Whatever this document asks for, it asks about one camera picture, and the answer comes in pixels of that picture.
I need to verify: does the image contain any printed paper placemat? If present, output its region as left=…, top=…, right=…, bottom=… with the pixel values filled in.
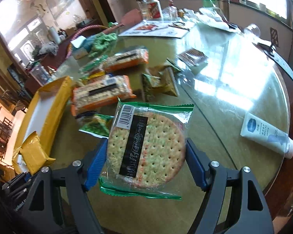
left=119, top=21, right=194, bottom=39

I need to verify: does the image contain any gold foil snack brick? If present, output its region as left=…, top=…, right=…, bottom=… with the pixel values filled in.
left=20, top=132, right=55, bottom=175

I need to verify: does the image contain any brown striped sachet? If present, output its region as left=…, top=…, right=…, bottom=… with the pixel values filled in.
left=177, top=48, right=208, bottom=66

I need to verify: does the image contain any red white liquor bottle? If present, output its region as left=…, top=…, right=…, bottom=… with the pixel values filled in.
left=147, top=0, right=163, bottom=19

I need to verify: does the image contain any green crumpled plastic bag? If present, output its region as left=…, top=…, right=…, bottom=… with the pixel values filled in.
left=88, top=33, right=118, bottom=57

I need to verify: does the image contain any orange cracker pack rear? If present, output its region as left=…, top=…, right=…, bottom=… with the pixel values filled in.
left=103, top=48, right=149, bottom=72

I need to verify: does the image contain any blue white tissue box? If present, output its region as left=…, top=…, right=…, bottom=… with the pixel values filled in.
left=71, top=36, right=93, bottom=60

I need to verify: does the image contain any round cracker green wrapper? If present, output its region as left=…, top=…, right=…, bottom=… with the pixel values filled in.
left=99, top=101, right=194, bottom=200

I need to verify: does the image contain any white tumbler with straw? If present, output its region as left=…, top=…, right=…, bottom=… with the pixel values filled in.
left=48, top=27, right=61, bottom=44

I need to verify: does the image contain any orange cracker pack front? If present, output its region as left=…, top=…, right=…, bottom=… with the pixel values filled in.
left=71, top=75, right=136, bottom=116

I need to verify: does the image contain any clear glass jar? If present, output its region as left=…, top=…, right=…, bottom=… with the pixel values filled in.
left=29, top=63, right=51, bottom=86

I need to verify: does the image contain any yellow rimmed white tray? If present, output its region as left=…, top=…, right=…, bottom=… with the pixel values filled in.
left=12, top=76, right=72, bottom=174

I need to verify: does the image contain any pink hula hoop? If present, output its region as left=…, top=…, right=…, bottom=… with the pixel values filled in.
left=65, top=24, right=108, bottom=59

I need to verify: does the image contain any green triangular snack pack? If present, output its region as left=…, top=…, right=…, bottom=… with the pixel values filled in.
left=77, top=112, right=114, bottom=138

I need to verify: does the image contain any white hand cream tube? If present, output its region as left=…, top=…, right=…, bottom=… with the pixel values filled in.
left=240, top=113, right=293, bottom=159

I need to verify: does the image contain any orange cracker pack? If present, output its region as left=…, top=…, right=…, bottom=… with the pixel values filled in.
left=103, top=48, right=149, bottom=72
left=71, top=75, right=136, bottom=116

